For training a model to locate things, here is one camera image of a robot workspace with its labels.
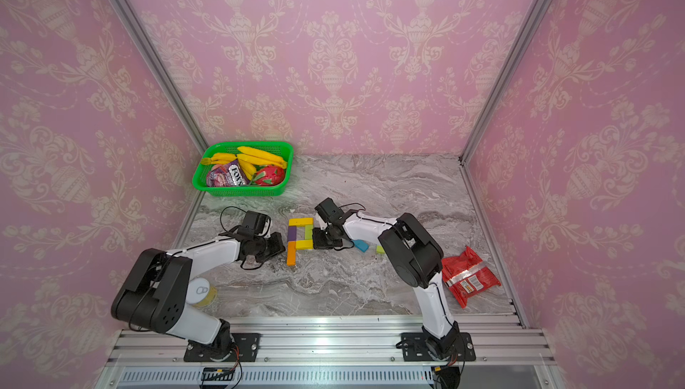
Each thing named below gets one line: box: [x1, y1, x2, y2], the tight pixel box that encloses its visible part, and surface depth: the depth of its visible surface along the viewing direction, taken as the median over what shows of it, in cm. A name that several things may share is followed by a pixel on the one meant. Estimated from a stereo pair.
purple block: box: [287, 225, 298, 242], surface depth 99 cm
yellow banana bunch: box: [200, 146, 289, 181], surface depth 112 cm
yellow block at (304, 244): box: [295, 239, 314, 250], surface depth 96 cm
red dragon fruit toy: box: [254, 165, 286, 187], surface depth 106 cm
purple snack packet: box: [206, 158, 251, 188], surface depth 108 cm
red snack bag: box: [441, 245, 502, 309], surface depth 84 cm
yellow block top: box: [288, 216, 315, 227], surface depth 102 cm
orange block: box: [286, 240, 298, 267], surface depth 94 cm
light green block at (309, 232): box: [304, 223, 314, 241], surface depth 99 cm
